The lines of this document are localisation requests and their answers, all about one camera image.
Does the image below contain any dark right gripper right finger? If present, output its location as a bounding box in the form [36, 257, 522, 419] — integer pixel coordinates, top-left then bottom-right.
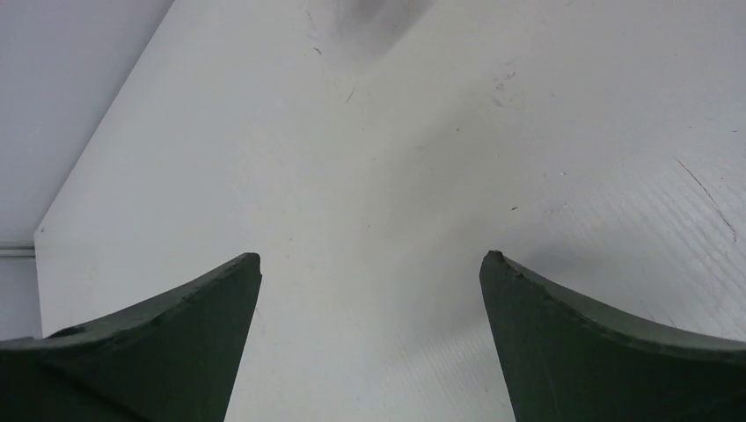
[479, 251, 745, 421]

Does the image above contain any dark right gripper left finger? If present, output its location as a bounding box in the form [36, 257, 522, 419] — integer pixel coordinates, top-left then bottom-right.
[1, 253, 262, 421]

